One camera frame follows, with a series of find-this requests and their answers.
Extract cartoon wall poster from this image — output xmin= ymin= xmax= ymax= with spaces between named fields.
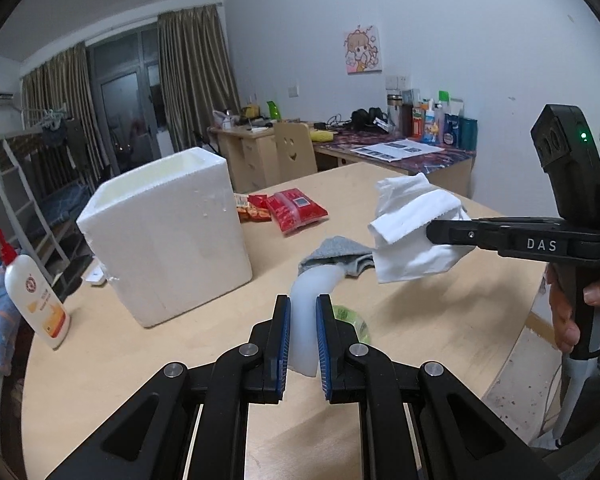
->
xmin=344 ymin=25 xmax=383 ymax=75

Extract black headphones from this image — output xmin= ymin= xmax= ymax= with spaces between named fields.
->
xmin=350 ymin=107 xmax=388 ymax=133

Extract white foam box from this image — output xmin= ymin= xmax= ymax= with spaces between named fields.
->
xmin=76 ymin=147 xmax=253 ymax=329

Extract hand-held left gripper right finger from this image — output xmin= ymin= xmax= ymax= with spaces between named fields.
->
xmin=315 ymin=294 xmax=566 ymax=480

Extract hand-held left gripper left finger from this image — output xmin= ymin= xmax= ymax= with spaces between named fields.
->
xmin=45 ymin=294 xmax=293 ymax=480

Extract red snack packet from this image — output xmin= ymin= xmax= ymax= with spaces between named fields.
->
xmin=247 ymin=192 xmax=272 ymax=223

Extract glass balcony door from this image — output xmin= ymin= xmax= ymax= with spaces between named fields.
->
xmin=86 ymin=27 xmax=165 ymax=166

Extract plain wooden desk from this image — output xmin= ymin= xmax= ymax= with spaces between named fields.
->
xmin=312 ymin=127 xmax=478 ymax=198

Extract wooden chair smiley cutout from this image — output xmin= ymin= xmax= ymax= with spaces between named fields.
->
xmin=272 ymin=121 xmax=318 ymax=181

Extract dark patterned garment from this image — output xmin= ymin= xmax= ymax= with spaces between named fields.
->
xmin=40 ymin=117 xmax=69 ymax=146

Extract person's right hand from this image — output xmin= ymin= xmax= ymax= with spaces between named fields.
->
xmin=546 ymin=264 xmax=600 ymax=353

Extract large red plastic packet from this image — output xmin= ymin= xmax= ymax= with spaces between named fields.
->
xmin=266 ymin=187 xmax=329 ymax=233

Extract white lotion bottle red pump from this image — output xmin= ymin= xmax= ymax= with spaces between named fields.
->
xmin=0 ymin=228 xmax=71 ymax=350

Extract grey sock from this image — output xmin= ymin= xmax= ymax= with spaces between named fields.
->
xmin=298 ymin=236 xmax=378 ymax=278

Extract green plastic packet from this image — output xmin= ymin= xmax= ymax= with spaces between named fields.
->
xmin=332 ymin=305 xmax=372 ymax=343

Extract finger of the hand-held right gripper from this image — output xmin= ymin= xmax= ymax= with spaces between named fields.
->
xmin=426 ymin=216 xmax=564 ymax=257

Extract olive shirt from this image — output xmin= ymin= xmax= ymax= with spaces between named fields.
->
xmin=65 ymin=119 xmax=89 ymax=171

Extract printed paper sheet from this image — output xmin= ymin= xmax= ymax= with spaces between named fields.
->
xmin=351 ymin=140 xmax=446 ymax=162

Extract white curved tube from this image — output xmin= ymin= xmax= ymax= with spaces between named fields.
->
xmin=289 ymin=266 xmax=348 ymax=380

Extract patterned desk mat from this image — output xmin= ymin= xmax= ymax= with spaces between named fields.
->
xmin=314 ymin=127 xmax=478 ymax=176

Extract blue checked blanket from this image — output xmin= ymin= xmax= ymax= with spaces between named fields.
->
xmin=35 ymin=185 xmax=92 ymax=231

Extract brown curtain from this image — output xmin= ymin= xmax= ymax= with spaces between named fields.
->
xmin=157 ymin=4 xmax=242 ymax=153
xmin=20 ymin=44 xmax=106 ymax=176

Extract small white object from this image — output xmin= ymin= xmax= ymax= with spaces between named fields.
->
xmin=86 ymin=259 xmax=108 ymax=287

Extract white cloth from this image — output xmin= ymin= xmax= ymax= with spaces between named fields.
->
xmin=369 ymin=172 xmax=473 ymax=285

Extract row of toiletry bottles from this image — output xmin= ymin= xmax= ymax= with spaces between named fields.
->
xmin=386 ymin=89 xmax=479 ymax=151

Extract blue plaid quilt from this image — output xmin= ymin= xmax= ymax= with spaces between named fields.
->
xmin=0 ymin=260 xmax=38 ymax=376

